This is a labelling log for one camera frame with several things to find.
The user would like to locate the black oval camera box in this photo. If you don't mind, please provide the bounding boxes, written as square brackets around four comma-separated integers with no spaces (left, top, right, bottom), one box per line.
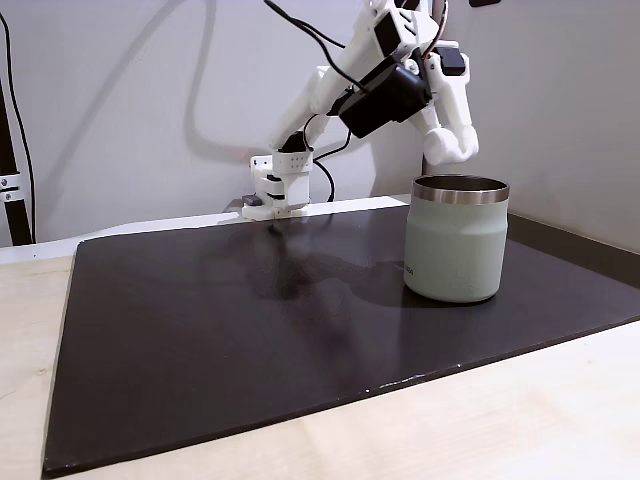
[338,63,432,140]

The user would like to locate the black stand pole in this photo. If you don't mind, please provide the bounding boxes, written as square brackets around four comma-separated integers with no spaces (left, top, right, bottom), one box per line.
[0,74,34,246]

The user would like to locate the pale green metal cup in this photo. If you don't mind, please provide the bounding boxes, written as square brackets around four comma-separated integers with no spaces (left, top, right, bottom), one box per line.
[403,174,511,305]

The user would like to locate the black camera cable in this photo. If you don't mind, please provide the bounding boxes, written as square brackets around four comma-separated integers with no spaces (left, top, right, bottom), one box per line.
[263,0,369,94]

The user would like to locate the grey table clamp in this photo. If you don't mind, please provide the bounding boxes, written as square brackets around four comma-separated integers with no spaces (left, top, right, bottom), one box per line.
[227,193,265,214]

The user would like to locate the black table mat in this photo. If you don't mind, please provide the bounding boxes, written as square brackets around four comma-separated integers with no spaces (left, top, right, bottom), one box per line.
[41,205,640,477]

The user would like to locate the black base cables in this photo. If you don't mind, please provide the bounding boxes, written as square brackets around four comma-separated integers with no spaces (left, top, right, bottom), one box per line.
[302,113,352,204]

